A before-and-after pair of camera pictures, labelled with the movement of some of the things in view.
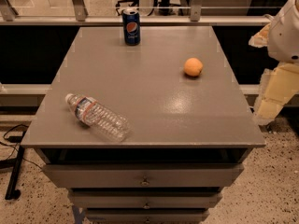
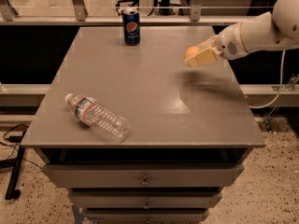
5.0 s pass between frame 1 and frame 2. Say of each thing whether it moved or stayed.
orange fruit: moved
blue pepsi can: stayed
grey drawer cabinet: stayed
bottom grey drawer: stayed
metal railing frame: stayed
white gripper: moved
